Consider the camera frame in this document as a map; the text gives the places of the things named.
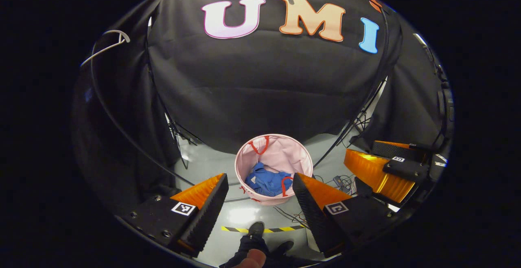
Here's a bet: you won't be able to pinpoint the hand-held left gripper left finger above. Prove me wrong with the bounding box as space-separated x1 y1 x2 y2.
116 173 229 258

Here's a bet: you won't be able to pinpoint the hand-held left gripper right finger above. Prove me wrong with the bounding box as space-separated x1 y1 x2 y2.
292 173 401 256

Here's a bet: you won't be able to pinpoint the blue corduroy shirt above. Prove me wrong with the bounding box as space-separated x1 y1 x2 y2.
244 161 293 197

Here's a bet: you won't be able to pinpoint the pink laundry hamper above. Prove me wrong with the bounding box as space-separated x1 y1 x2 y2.
235 134 314 206

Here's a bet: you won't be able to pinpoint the black clothes rack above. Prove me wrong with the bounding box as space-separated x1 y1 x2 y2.
90 0 391 203

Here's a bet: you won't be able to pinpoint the yellow black floor tape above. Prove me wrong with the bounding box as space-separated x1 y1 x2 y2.
221 225 306 233

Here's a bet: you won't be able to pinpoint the black tripod stand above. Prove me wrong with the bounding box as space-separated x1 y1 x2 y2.
165 111 204 170
350 101 375 146

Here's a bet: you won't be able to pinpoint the person's dark trousers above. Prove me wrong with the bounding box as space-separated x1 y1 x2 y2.
220 235 314 268

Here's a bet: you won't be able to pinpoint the black backdrop cloth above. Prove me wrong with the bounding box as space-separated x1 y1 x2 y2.
73 0 448 215

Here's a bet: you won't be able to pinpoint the black floor cable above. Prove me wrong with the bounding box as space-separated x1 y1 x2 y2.
274 206 310 224

